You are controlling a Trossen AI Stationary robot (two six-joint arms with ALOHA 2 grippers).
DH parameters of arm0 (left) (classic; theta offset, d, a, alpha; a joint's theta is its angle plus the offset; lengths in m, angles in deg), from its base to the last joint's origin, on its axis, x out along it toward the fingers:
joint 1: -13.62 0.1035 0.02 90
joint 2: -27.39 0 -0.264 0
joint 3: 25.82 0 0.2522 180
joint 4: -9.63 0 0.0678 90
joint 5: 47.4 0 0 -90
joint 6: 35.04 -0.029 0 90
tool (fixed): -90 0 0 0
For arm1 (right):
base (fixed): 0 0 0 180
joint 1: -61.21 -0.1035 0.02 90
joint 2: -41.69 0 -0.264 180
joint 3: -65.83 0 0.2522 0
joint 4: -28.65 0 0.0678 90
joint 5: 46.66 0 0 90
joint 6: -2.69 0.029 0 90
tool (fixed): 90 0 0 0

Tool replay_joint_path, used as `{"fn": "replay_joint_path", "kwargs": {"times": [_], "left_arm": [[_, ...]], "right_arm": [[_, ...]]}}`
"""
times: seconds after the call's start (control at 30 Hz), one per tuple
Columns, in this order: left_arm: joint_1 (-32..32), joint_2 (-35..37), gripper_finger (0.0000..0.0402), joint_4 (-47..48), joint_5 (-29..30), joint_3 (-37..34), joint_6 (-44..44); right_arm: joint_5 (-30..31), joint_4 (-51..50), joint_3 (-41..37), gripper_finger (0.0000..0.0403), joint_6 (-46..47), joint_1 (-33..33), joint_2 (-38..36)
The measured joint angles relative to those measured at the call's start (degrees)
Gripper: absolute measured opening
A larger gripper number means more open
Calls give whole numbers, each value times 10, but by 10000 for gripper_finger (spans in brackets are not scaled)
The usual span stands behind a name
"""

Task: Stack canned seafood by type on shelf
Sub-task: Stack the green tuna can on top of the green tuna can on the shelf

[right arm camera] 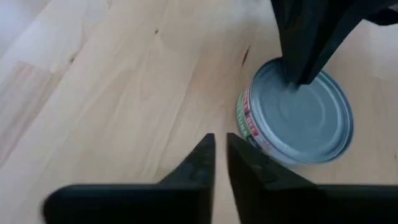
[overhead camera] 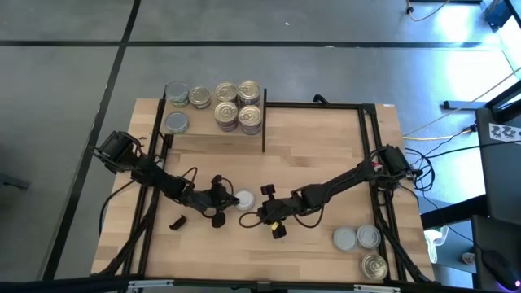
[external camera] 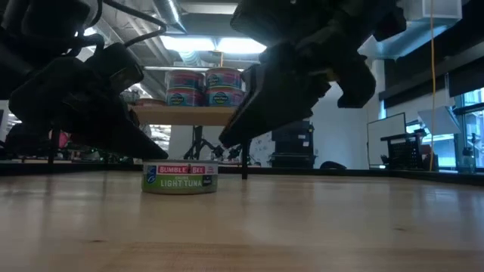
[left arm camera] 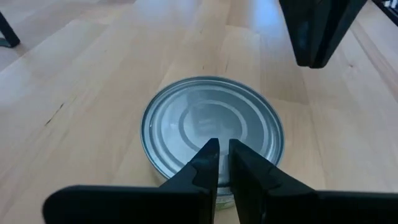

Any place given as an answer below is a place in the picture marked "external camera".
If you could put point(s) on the white board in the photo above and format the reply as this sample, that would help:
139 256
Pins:
385 136

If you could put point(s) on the black monitor cart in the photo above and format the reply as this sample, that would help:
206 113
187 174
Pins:
293 145

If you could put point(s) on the glass window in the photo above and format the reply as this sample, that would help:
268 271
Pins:
474 143

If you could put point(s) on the white wall poster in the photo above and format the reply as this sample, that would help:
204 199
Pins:
262 147

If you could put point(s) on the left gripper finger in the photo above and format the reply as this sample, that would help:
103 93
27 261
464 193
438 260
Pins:
121 141

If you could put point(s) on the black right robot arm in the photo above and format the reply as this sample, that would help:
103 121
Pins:
302 15

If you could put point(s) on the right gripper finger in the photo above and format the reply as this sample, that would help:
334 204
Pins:
257 121

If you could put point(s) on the person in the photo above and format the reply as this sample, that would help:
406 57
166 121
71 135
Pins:
26 140

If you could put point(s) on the background black robot arm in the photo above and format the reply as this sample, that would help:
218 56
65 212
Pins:
198 145
234 152

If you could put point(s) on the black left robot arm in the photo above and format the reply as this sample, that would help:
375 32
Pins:
38 22

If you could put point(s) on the wooden raised shelf platform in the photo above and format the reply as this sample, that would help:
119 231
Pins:
246 158

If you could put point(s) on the white angled panel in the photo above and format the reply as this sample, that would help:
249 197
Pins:
440 121

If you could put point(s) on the Bumble Bee tuna can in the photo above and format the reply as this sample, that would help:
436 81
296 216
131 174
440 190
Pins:
179 177

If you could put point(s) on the black aluminium table frame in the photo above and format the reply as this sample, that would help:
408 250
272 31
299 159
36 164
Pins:
340 172

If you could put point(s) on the long ceiling light strip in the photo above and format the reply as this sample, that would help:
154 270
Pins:
177 68

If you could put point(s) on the wooden shelf board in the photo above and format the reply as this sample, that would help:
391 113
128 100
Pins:
185 115

